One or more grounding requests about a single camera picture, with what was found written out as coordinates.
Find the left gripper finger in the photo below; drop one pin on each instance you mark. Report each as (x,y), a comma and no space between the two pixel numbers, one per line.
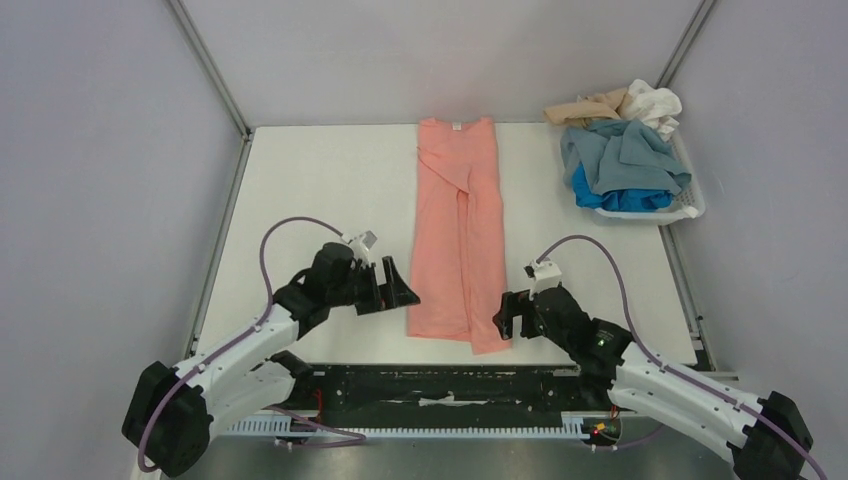
(395,292)
(367,294)

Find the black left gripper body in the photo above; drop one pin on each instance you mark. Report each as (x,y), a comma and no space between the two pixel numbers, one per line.
(343,293)

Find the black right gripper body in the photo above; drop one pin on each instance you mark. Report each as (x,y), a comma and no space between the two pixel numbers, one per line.
(523,316)

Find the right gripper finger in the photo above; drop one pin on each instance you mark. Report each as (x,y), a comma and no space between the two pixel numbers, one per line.
(523,307)
(504,317)

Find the pink t shirt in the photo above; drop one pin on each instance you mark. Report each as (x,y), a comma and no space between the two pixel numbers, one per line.
(458,258)

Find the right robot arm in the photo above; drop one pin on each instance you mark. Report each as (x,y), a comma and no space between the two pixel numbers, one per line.
(761,438)

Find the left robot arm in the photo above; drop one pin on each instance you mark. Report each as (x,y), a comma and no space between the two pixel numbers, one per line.
(176,411)

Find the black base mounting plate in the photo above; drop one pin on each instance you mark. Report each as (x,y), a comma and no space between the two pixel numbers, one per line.
(450,391)

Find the bright blue t shirt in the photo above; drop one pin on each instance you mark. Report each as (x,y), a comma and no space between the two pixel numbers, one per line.
(628,200)

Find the grey-blue t shirt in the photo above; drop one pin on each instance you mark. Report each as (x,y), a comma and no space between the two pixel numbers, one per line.
(618,155)

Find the white laundry basket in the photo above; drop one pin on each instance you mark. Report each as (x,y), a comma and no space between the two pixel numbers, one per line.
(688,204)

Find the beige t shirt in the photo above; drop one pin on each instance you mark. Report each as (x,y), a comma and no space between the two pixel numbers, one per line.
(586,110)

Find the white t shirt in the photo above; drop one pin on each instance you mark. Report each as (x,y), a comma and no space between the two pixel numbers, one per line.
(655,108)

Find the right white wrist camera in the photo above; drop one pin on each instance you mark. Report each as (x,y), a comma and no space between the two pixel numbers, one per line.
(544,274)

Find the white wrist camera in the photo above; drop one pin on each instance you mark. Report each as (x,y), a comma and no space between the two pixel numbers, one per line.
(544,274)
(360,245)

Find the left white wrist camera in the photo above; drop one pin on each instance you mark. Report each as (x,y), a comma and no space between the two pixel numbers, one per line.
(360,245)

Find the aluminium frame rail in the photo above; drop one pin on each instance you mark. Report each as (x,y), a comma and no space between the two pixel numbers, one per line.
(464,381)

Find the white slotted cable duct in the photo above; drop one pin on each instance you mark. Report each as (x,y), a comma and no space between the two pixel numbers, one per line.
(273,425)

